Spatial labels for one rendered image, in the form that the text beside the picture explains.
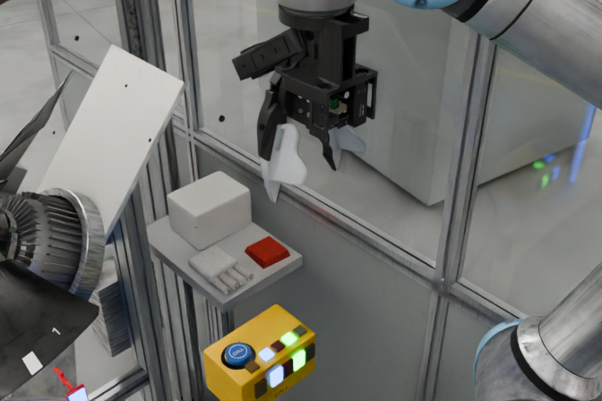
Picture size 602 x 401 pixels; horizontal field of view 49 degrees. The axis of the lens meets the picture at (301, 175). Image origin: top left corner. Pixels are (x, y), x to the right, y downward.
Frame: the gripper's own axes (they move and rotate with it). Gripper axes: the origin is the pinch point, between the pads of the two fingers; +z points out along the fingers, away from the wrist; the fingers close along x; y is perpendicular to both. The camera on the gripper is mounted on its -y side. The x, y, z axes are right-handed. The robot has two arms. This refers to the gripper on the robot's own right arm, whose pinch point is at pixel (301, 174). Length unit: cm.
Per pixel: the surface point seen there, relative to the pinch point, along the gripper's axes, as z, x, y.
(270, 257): 60, 35, -47
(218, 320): 87, 28, -61
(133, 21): 13, 31, -89
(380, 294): 62, 45, -23
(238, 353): 39.7, -0.1, -14.1
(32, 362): 31.6, -26.4, -26.3
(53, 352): 30.8, -23.6, -25.4
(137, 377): 90, 4, -63
